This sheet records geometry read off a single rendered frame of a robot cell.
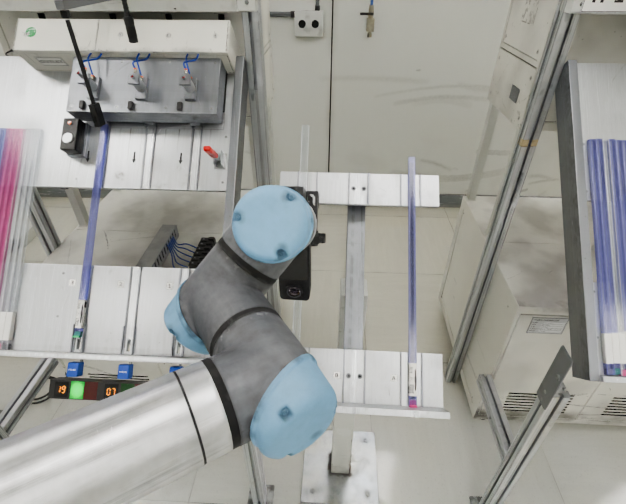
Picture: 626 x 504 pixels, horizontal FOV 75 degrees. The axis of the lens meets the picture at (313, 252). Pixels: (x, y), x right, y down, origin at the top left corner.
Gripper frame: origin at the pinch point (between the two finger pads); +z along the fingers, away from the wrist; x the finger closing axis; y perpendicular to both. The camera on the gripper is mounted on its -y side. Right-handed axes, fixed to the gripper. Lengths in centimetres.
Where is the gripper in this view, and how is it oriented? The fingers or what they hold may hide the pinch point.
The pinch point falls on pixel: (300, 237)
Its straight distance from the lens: 73.3
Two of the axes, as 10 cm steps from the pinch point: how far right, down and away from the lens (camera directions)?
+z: 0.5, -0.5, 10.0
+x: -10.0, -0.3, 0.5
